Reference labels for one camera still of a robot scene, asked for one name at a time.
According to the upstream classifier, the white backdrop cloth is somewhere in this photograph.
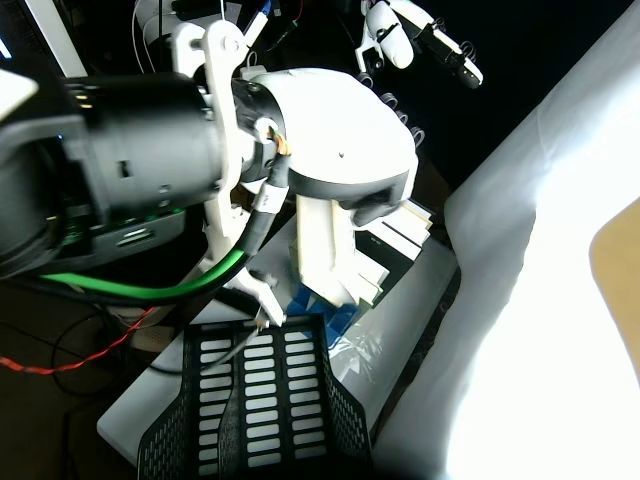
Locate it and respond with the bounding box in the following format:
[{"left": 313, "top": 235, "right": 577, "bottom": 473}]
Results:
[{"left": 372, "top": 0, "right": 640, "bottom": 480}]

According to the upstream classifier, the white panel with light strip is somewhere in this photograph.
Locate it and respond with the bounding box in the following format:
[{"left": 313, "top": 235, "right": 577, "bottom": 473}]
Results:
[{"left": 0, "top": 0, "right": 89, "bottom": 81}]

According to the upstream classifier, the pale green book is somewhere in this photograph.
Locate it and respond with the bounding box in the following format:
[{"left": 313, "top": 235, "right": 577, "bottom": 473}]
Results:
[{"left": 289, "top": 239, "right": 386, "bottom": 309}]

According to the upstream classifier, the black three-slot file tray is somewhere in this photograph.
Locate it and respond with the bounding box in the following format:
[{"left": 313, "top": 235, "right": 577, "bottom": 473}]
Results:
[{"left": 135, "top": 312, "right": 377, "bottom": 480}]

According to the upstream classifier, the blue metal bookend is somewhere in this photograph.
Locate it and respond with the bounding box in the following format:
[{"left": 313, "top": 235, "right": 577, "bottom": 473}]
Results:
[{"left": 288, "top": 284, "right": 362, "bottom": 351}]

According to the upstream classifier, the clear plastic film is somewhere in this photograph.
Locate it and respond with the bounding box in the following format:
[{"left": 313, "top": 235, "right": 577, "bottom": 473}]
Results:
[{"left": 327, "top": 332, "right": 389, "bottom": 389}]

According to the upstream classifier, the white spine book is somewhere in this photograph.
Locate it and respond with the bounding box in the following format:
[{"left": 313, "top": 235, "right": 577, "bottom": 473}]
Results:
[{"left": 379, "top": 199, "right": 435, "bottom": 241}]

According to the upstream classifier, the tan rounded board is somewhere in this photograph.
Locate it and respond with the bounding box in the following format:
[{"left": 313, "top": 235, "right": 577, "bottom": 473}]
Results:
[{"left": 587, "top": 196, "right": 640, "bottom": 362}]

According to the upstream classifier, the black Let It Be book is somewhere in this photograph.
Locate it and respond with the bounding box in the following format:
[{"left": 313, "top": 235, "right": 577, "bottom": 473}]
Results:
[{"left": 355, "top": 219, "right": 434, "bottom": 262}]

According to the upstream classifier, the white curved robot body shell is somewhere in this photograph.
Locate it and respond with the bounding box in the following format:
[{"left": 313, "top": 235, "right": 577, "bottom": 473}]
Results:
[{"left": 132, "top": 0, "right": 176, "bottom": 61}]

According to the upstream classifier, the white usb adapter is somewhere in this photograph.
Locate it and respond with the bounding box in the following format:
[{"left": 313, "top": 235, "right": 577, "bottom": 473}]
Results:
[{"left": 244, "top": 0, "right": 274, "bottom": 41}]

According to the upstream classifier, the cream yellow spine book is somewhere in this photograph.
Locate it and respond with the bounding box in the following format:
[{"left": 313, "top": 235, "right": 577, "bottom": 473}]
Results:
[{"left": 407, "top": 197, "right": 435, "bottom": 221}]

